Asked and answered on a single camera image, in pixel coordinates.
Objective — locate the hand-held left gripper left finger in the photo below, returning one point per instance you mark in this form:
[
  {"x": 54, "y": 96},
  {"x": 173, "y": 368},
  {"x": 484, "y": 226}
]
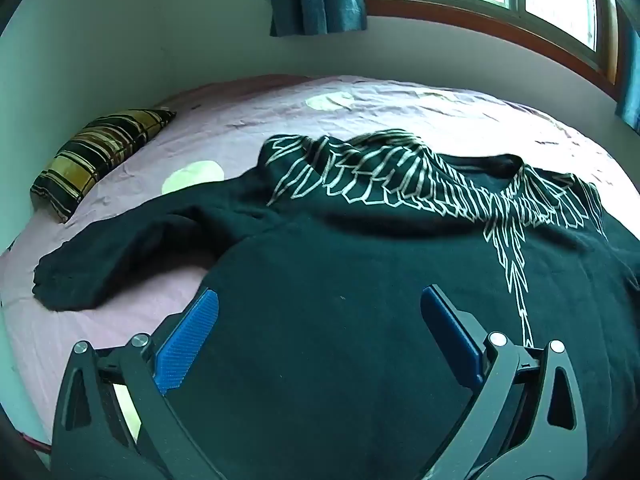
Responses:
[{"x": 192, "y": 332}]

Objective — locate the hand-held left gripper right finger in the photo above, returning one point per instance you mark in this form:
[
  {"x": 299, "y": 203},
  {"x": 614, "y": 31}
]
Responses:
[{"x": 447, "y": 330}]

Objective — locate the black sweater white feather print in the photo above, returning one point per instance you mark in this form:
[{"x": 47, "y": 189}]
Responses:
[{"x": 325, "y": 270}]

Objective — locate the striped yellow black pillow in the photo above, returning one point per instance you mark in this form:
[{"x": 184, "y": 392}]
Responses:
[{"x": 95, "y": 155}]

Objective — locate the pink bed sheet green dots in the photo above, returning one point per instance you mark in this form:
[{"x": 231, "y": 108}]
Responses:
[{"x": 225, "y": 125}]

